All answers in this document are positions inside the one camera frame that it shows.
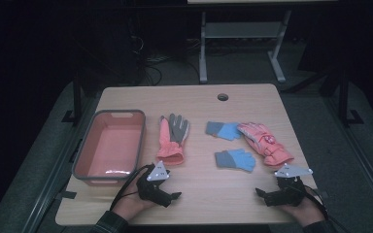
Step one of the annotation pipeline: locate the blue and grey knit glove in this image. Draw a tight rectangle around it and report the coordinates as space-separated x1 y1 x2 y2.
214 148 256 173
205 120 243 142

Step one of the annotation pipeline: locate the right hand-held gripper black cable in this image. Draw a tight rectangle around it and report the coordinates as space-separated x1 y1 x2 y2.
295 183 351 233

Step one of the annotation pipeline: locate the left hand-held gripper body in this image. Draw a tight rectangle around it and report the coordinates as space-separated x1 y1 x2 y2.
135 160 173 209

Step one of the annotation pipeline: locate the black stand post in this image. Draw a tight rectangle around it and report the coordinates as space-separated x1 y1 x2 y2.
61 71 85 125
338 64 364 128

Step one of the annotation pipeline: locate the pink plastic basket grey rim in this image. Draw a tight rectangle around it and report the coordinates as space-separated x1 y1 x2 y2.
72 109 147 187

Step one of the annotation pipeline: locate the bundle of floor cables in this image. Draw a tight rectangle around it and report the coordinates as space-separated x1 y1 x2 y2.
127 33 202 86

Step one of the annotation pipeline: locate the person's right hand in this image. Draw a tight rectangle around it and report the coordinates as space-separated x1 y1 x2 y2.
278 190 325 227

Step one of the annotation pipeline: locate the person's left hand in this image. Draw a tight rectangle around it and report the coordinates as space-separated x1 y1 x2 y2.
111 169 158 222

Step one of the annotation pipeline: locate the pink glove with grey palm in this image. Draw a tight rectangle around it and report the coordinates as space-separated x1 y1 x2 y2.
155 113 190 166

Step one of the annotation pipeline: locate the grey metal desk frame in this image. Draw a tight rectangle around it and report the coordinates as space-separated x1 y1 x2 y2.
198 10 292 84

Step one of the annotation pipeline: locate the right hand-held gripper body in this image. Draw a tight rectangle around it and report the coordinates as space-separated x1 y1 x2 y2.
264 163 314 208

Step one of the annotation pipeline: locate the pink padded ski glove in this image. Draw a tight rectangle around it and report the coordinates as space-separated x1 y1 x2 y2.
236 121 295 169

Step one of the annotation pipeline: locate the grey floor rail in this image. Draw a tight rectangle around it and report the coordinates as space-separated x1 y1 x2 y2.
323 96 373 224
20 96 96 233

